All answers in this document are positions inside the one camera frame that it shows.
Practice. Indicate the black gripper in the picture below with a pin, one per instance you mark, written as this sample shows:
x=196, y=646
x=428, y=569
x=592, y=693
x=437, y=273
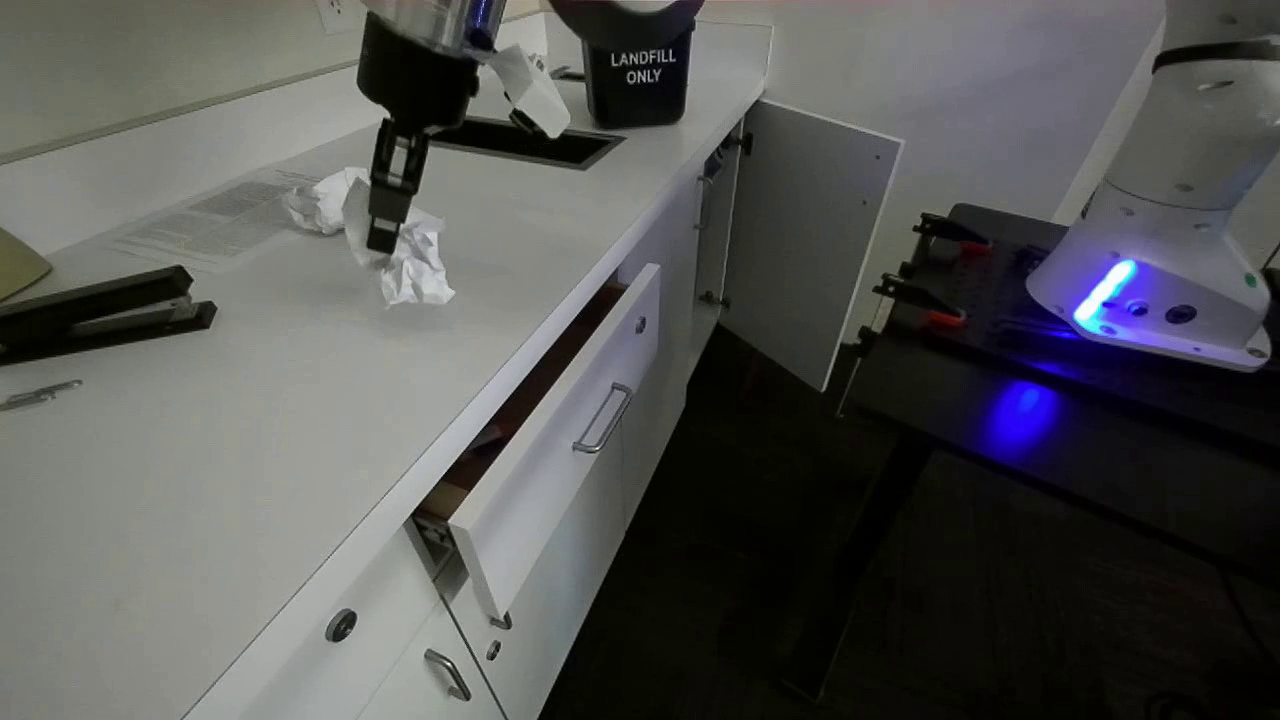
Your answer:
x=418, y=66

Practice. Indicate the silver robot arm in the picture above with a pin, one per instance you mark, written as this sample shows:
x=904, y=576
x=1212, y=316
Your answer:
x=487, y=17

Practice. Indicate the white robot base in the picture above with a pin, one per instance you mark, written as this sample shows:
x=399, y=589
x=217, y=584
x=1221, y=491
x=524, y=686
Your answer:
x=1150, y=266

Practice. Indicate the crumpled white paper far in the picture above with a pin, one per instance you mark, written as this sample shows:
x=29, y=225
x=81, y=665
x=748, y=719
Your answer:
x=330, y=205

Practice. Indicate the crumpled white paper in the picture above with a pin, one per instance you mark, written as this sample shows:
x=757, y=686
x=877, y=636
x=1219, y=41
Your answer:
x=330, y=205
x=414, y=271

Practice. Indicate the crumpled white paper near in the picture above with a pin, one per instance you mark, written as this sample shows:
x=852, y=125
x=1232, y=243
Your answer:
x=414, y=271

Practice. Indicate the black landfill bin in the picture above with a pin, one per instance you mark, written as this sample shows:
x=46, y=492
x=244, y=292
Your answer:
x=639, y=68

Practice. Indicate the black stapler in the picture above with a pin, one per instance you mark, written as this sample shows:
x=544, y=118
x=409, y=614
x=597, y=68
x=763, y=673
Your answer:
x=102, y=314

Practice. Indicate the open white drawer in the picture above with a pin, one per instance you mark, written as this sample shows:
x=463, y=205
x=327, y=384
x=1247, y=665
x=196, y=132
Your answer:
x=507, y=497

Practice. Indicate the yellow green pad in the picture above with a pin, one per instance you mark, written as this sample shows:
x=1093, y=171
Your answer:
x=19, y=266

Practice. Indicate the open white cabinet door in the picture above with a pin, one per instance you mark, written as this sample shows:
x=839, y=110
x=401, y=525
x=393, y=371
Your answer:
x=805, y=209

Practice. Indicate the silver pen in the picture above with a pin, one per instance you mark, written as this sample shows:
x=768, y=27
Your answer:
x=29, y=396

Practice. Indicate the red black clamp upper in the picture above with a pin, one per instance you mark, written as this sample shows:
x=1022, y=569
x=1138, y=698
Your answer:
x=949, y=231

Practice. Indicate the red black clamp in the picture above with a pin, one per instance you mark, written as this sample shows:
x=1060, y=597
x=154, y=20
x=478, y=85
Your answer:
x=937, y=310
x=949, y=231

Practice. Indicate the red black clamp lower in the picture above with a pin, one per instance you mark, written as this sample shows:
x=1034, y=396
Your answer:
x=937, y=310

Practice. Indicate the black robot cart table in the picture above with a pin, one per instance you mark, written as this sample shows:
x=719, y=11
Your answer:
x=1170, y=449

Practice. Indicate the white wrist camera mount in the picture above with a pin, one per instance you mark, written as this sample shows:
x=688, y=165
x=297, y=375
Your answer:
x=530, y=94

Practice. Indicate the lower drawer handle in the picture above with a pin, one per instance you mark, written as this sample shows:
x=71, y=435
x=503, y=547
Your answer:
x=451, y=673

